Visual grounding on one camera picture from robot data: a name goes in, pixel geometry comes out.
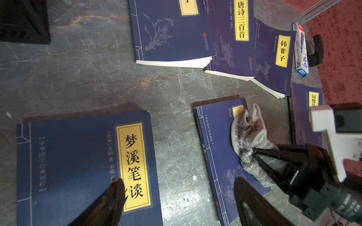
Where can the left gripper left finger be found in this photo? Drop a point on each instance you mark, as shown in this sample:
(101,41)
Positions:
(107,209)

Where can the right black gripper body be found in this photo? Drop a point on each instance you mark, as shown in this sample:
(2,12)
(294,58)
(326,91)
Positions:
(315,186)

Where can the grey fluffy cleaning cloth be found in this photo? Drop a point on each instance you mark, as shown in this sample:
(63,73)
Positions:
(248,132)

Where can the blue book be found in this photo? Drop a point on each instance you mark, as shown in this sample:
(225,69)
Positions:
(171,33)
(63,166)

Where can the white blue pen box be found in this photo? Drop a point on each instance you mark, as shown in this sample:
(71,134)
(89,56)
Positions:
(301,58)

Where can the purple book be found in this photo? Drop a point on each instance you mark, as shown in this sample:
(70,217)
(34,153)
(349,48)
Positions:
(214,123)
(301,98)
(233,34)
(274,51)

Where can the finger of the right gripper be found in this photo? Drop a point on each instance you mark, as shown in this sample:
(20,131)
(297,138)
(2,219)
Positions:
(284,177)
(284,152)

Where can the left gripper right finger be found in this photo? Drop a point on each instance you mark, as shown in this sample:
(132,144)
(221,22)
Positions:
(253,209)

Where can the aluminium rail frame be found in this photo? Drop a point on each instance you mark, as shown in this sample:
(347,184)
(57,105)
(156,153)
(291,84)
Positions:
(317,9)

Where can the black mesh file basket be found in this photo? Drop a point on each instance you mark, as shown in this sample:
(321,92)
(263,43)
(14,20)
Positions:
(25,21)

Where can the small black device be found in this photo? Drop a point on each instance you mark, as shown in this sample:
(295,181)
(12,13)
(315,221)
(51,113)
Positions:
(316,58)

